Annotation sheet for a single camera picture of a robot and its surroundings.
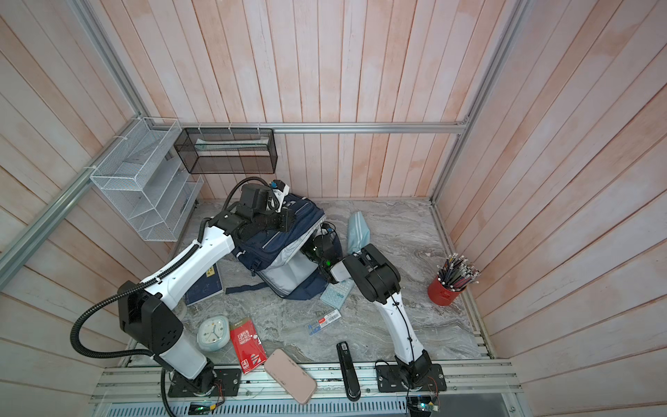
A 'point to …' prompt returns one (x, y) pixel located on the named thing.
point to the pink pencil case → (290, 375)
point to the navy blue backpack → (275, 256)
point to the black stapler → (348, 371)
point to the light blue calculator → (336, 294)
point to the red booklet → (247, 345)
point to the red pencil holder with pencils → (454, 275)
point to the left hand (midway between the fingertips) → (296, 221)
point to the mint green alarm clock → (214, 333)
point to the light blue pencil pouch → (359, 234)
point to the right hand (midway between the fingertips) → (291, 235)
